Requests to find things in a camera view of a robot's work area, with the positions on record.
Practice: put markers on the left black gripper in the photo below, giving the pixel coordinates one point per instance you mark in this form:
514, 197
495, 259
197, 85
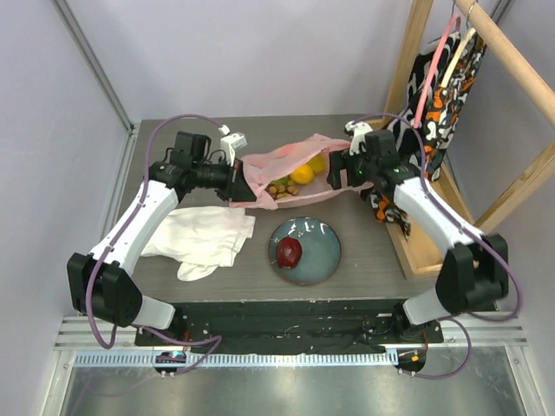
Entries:
236, 188

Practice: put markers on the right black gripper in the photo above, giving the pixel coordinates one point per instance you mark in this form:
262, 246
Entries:
342, 169

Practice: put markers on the pink plastic bag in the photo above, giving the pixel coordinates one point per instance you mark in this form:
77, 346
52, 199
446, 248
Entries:
260, 169

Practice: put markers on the red fake apple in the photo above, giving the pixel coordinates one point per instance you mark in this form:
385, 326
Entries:
288, 253

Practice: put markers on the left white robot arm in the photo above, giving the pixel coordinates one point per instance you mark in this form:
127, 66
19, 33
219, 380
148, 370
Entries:
100, 281

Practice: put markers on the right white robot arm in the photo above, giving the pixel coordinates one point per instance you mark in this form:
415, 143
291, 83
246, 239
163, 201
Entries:
474, 270

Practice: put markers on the brown fake longan bunch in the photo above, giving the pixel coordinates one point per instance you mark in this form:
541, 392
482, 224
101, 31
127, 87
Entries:
278, 190

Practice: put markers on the orange fake fruit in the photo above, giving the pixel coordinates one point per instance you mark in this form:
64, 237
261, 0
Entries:
303, 175

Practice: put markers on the green fake starfruit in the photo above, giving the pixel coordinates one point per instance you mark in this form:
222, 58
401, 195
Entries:
281, 181

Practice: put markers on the white cloth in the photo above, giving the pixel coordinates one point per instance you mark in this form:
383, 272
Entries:
201, 239

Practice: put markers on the patterned orange black garment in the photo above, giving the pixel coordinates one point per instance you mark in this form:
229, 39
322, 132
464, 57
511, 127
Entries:
443, 106

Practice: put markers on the blue ceramic plate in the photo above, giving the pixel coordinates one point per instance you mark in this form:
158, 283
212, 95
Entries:
322, 251

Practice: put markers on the wooden clothes rack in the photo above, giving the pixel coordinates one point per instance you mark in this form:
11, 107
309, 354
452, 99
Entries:
501, 169

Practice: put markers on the pink clothes hanger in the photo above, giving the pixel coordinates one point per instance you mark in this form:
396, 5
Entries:
453, 24

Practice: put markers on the cream clothes hanger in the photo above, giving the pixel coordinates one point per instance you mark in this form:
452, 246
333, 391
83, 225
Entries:
456, 57

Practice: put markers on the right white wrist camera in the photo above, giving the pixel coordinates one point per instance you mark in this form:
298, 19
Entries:
357, 131

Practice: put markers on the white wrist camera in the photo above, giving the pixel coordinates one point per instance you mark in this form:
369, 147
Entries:
231, 142
357, 131

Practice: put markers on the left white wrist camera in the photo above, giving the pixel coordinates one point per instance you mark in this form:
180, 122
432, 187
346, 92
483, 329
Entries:
231, 142

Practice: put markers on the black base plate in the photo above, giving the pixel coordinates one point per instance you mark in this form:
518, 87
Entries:
302, 327

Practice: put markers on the aluminium rail frame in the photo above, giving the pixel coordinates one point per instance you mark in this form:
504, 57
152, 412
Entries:
479, 369

